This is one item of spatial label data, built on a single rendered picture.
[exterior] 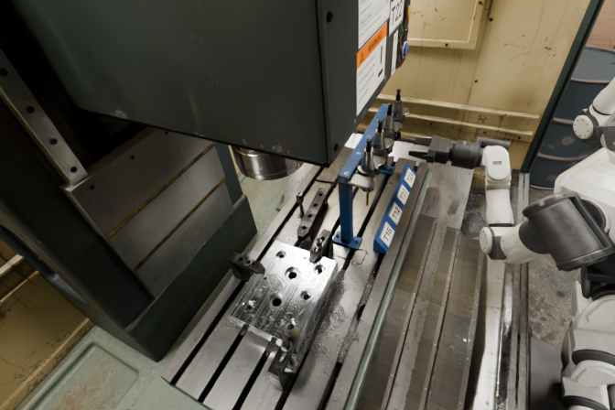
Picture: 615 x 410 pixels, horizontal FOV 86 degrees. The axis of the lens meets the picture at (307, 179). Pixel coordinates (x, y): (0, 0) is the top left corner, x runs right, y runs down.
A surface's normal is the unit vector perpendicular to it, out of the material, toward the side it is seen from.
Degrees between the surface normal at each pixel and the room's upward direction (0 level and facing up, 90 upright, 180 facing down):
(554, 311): 0
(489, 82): 90
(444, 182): 24
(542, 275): 0
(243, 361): 0
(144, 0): 90
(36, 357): 90
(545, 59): 90
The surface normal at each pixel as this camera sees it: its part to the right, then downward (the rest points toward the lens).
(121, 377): -0.10, -0.75
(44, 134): 0.89, 0.22
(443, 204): -0.27, -0.44
